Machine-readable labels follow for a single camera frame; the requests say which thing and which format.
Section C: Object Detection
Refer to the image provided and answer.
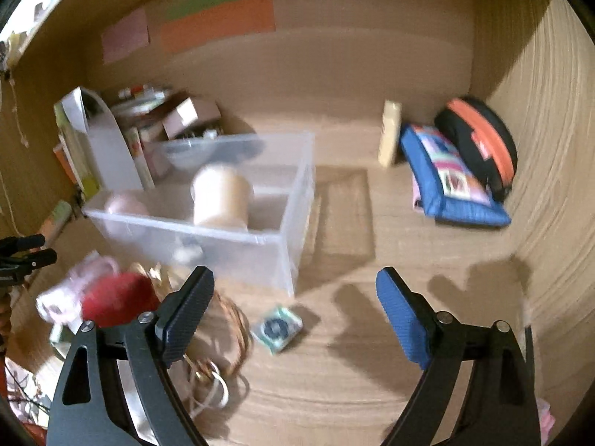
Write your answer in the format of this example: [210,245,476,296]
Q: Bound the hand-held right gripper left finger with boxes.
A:
[46,266,215,446]

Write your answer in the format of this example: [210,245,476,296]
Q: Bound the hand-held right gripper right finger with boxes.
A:
[376,267,542,446]

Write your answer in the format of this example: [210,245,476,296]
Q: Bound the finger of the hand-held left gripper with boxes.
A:
[0,249,57,284]
[0,235,46,255]

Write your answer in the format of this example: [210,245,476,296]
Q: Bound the pink plastic packet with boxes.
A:
[36,251,122,326]

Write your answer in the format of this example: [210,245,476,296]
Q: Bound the red fabric item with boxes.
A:
[81,272,161,330]

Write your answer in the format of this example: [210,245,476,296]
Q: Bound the clear plastic storage box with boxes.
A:
[83,131,317,297]

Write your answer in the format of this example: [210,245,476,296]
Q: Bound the wooden desktop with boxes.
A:
[9,111,535,446]

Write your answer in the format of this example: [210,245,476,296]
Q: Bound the orange green white tube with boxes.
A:
[39,201,73,239]

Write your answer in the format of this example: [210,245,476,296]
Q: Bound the orange book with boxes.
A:
[52,144,77,187]

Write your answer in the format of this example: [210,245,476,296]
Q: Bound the small teal square packet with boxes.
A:
[251,304,304,356]

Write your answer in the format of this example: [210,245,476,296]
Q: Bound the green book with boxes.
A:
[53,102,100,198]

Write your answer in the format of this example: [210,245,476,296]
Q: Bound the pink ball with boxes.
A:
[103,193,149,224]

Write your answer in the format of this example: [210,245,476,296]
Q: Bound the beige tape roll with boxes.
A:
[190,165,254,230]

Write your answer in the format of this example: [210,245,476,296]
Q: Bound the white file holder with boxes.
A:
[56,86,154,193]

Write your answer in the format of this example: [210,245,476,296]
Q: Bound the upright book spine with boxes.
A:
[123,125,156,189]

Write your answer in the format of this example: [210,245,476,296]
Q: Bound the blue pencil case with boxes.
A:
[400,123,512,228]

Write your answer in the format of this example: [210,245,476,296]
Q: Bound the stack of books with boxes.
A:
[112,84,175,117]

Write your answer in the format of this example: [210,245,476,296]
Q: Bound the beige wooden block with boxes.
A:
[378,100,403,168]

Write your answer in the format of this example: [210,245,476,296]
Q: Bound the black and orange case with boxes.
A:
[434,97,519,203]

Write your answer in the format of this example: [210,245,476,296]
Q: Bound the small cardboard box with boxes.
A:
[163,97,221,140]

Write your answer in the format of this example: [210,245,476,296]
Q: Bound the orange sticky paper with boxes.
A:
[159,0,276,54]

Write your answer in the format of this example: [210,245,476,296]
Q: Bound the green sticky paper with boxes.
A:
[165,0,242,22]

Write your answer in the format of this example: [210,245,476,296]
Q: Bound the brown cord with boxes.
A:
[186,288,254,377]

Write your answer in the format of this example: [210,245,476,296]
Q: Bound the white cable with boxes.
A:
[186,362,231,421]

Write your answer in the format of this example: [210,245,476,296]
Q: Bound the hanging white cord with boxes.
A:
[9,74,29,147]

